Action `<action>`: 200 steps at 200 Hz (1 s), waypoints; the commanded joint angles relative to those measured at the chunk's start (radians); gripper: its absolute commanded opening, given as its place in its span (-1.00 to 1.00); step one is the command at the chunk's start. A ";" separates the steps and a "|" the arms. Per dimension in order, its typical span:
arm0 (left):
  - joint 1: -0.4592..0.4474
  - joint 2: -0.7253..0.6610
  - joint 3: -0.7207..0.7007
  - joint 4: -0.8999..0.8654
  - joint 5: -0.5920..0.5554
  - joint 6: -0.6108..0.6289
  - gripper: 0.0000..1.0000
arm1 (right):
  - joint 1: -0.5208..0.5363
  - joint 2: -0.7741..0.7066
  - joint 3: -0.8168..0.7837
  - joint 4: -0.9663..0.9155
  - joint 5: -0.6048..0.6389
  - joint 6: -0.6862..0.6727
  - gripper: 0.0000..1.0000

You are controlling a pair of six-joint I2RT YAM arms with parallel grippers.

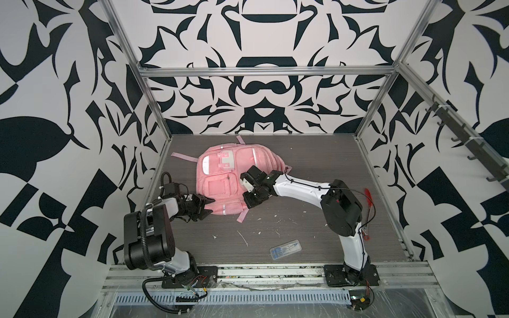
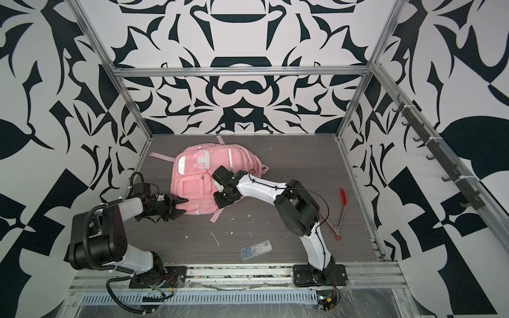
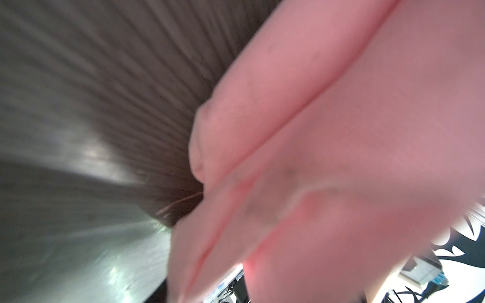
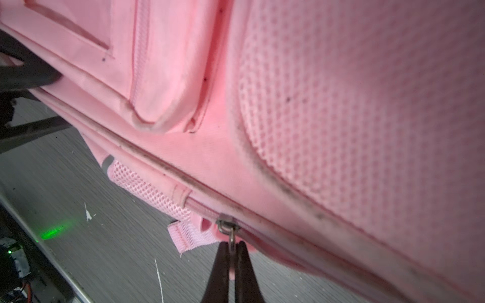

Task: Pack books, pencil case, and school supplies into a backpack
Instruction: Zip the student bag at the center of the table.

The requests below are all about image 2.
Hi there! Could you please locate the pink school backpack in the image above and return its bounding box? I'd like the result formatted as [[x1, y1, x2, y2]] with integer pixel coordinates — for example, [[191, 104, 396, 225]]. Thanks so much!
[[151, 136, 269, 223]]

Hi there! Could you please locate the clear plastic ruler case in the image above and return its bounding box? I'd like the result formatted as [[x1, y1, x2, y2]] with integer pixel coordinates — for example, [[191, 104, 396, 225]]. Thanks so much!
[[240, 240, 273, 260]]

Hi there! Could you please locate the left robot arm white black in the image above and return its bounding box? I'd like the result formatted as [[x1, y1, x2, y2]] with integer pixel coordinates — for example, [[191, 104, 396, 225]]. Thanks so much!
[[67, 172, 189, 278]]

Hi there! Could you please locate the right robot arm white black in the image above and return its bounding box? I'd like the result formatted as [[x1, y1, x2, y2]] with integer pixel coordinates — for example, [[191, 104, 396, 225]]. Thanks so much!
[[212, 166, 335, 280]]

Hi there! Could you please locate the red pen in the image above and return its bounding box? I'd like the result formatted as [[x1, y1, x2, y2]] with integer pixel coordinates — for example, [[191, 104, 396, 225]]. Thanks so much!
[[319, 188, 348, 241]]

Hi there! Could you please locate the small circuit board front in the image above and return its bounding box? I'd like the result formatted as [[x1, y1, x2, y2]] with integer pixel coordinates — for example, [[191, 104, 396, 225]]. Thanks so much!
[[316, 287, 341, 312]]

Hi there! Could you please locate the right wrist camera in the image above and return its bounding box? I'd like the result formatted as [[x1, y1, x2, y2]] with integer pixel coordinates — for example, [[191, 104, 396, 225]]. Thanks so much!
[[212, 166, 235, 192]]

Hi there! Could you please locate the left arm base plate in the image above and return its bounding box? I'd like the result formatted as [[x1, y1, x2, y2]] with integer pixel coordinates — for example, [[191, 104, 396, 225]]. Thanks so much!
[[129, 266, 188, 289]]

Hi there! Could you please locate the black corrugated cable left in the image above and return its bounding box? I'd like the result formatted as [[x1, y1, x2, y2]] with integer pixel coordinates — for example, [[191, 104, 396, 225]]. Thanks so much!
[[105, 276, 176, 315]]

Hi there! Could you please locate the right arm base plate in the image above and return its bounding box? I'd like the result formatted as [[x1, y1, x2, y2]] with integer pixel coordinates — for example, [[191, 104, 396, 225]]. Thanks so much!
[[292, 263, 349, 288]]

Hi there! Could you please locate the aluminium frame crossbar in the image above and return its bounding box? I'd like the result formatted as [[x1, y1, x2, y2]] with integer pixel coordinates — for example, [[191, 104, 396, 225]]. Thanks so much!
[[113, 66, 368, 78]]

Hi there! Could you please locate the black wall hook rail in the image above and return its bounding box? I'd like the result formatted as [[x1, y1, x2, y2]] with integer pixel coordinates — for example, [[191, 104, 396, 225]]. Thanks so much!
[[392, 96, 486, 211]]

